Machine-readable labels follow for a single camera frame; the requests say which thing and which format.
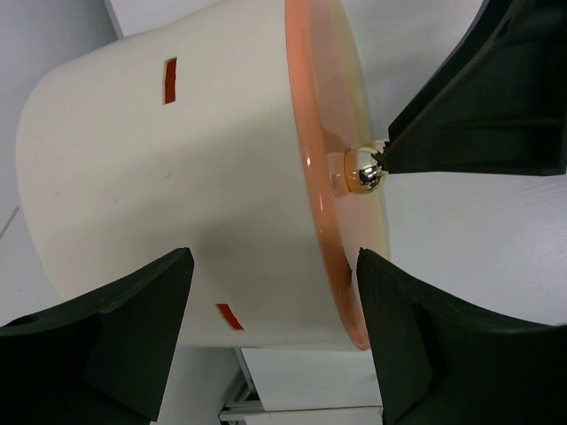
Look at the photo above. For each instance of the cylindrical beige drawer container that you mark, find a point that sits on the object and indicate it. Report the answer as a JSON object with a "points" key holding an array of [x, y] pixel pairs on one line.
{"points": [[240, 132]]}

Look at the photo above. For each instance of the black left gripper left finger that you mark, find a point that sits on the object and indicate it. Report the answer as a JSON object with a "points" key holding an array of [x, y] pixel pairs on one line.
{"points": [[101, 358]]}

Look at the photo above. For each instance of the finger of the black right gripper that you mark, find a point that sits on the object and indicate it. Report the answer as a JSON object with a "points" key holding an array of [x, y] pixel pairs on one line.
{"points": [[497, 104]]}

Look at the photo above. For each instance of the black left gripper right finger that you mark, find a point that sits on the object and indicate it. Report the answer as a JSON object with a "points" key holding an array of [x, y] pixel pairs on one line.
{"points": [[442, 360]]}

